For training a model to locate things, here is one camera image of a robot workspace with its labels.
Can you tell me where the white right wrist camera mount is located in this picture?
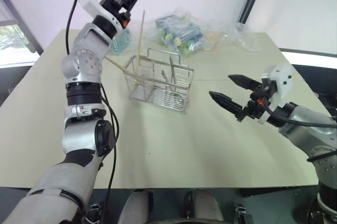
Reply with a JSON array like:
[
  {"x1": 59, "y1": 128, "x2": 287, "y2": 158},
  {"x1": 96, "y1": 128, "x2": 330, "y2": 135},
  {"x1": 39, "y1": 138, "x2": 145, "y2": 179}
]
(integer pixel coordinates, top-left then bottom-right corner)
[{"x1": 257, "y1": 63, "x2": 293, "y2": 125}]

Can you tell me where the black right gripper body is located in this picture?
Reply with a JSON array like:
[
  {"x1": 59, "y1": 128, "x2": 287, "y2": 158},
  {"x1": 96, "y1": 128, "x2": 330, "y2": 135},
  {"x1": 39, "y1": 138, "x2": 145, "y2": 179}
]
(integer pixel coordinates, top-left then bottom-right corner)
[{"x1": 235, "y1": 81, "x2": 275, "y2": 123}]

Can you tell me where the grey rounded knee cover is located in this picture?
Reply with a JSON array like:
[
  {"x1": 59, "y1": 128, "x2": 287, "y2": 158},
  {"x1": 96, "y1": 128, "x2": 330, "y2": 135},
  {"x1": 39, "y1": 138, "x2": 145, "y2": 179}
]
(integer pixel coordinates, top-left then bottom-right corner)
[
  {"x1": 117, "y1": 189, "x2": 154, "y2": 224},
  {"x1": 183, "y1": 188, "x2": 225, "y2": 224}
]

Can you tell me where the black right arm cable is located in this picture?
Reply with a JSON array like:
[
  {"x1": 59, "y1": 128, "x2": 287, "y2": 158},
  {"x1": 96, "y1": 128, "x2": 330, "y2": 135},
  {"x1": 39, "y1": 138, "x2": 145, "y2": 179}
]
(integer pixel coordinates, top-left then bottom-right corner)
[{"x1": 264, "y1": 99, "x2": 337, "y2": 163}]

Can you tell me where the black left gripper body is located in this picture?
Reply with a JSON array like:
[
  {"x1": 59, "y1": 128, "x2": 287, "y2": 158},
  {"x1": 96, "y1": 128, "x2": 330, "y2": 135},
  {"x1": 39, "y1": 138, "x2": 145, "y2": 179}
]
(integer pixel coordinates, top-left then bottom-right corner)
[{"x1": 100, "y1": 0, "x2": 132, "y2": 28}]

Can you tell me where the grey window frame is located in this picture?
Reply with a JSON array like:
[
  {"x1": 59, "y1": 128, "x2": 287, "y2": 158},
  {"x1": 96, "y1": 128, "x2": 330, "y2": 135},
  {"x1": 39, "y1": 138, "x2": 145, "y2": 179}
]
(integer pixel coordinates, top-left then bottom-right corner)
[{"x1": 0, "y1": 0, "x2": 44, "y2": 54}]

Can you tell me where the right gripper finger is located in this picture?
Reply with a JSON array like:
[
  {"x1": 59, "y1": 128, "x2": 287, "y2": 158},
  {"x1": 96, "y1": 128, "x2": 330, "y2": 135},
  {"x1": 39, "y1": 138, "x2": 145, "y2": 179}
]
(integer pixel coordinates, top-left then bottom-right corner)
[
  {"x1": 209, "y1": 91, "x2": 243, "y2": 117},
  {"x1": 227, "y1": 74, "x2": 262, "y2": 91}
]

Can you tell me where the black metal bracket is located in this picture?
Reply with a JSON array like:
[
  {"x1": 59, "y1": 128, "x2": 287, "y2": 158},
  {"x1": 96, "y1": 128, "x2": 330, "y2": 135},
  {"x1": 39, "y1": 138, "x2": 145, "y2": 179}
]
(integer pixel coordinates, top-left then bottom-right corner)
[
  {"x1": 89, "y1": 201, "x2": 103, "y2": 213},
  {"x1": 235, "y1": 204, "x2": 254, "y2": 224}
]

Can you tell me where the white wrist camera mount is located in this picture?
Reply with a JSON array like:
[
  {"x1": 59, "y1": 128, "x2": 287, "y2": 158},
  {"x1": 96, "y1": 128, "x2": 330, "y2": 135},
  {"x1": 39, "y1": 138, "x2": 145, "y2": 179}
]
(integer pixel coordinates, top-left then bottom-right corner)
[
  {"x1": 257, "y1": 63, "x2": 293, "y2": 125},
  {"x1": 70, "y1": 0, "x2": 124, "y2": 31}
]

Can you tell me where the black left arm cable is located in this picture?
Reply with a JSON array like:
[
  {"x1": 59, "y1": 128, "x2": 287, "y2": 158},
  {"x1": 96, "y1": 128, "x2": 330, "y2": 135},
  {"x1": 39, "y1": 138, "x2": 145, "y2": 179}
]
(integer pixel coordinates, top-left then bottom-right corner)
[{"x1": 65, "y1": 0, "x2": 121, "y2": 224}]

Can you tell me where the wooden chopstick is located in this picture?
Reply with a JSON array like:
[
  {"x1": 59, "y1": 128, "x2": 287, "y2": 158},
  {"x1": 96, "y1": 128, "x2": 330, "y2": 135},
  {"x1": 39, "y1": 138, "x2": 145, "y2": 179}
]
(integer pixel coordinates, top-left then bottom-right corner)
[
  {"x1": 135, "y1": 9, "x2": 146, "y2": 74},
  {"x1": 105, "y1": 56, "x2": 171, "y2": 85}
]

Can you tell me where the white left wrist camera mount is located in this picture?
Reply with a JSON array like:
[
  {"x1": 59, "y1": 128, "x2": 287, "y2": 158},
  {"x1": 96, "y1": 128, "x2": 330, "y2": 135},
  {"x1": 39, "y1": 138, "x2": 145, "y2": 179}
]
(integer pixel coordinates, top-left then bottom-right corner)
[{"x1": 70, "y1": 0, "x2": 124, "y2": 31}]

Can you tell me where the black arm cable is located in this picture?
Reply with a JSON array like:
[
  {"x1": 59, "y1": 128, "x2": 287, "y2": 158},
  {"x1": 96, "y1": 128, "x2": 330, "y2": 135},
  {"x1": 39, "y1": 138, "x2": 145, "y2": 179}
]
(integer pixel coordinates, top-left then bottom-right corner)
[
  {"x1": 264, "y1": 99, "x2": 337, "y2": 163},
  {"x1": 65, "y1": 0, "x2": 121, "y2": 224}
]

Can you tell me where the plastic bag of green beads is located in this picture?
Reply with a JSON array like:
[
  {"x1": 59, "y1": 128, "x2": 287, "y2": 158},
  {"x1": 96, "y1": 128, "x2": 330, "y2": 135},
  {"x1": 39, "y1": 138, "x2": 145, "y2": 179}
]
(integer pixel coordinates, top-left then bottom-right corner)
[{"x1": 107, "y1": 27, "x2": 132, "y2": 56}]

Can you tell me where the clear crumpled plastic bag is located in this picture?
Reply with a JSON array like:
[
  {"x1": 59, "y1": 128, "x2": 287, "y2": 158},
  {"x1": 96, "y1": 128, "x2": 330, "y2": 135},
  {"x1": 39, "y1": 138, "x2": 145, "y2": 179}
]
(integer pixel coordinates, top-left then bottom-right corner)
[{"x1": 204, "y1": 21, "x2": 262, "y2": 52}]

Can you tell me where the plastic bag of blue-green items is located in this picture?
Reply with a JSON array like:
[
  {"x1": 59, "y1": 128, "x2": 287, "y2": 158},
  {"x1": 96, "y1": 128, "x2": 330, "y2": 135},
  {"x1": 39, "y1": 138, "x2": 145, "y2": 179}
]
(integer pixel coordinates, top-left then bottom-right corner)
[{"x1": 146, "y1": 9, "x2": 212, "y2": 59}]

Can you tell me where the silver wire basket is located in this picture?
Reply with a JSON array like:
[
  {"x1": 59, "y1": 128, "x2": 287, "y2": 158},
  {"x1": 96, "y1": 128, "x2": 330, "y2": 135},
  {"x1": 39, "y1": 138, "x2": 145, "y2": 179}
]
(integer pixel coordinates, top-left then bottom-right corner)
[{"x1": 123, "y1": 47, "x2": 195, "y2": 114}]

